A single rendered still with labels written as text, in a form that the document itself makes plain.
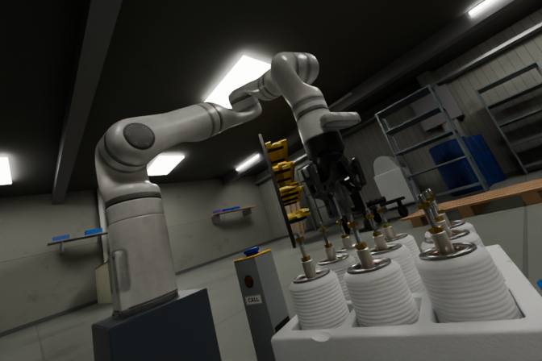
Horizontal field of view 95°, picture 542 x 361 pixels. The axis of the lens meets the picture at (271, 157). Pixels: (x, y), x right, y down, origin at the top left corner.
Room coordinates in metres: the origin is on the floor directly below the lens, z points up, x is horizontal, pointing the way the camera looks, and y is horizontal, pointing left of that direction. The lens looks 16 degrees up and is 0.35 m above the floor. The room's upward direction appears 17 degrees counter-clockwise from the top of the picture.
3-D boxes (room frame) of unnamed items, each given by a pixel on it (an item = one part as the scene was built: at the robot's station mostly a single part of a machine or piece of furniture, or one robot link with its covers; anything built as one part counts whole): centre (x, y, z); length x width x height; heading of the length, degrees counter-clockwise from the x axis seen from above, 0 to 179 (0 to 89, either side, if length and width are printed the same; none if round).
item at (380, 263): (0.47, -0.10, 0.25); 0.08 x 0.08 x 0.01
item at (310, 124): (0.46, -0.12, 0.52); 0.11 x 0.09 x 0.06; 35
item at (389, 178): (6.19, -2.70, 0.65); 0.73 x 0.61 x 1.30; 47
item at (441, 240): (0.41, -0.21, 0.26); 0.02 x 0.02 x 0.03
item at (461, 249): (0.41, -0.21, 0.25); 0.08 x 0.08 x 0.01
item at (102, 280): (5.41, 3.64, 0.38); 2.20 x 0.72 x 0.75; 47
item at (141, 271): (0.44, 0.26, 0.39); 0.09 x 0.09 x 0.17; 47
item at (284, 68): (0.47, -0.10, 0.62); 0.09 x 0.07 x 0.15; 117
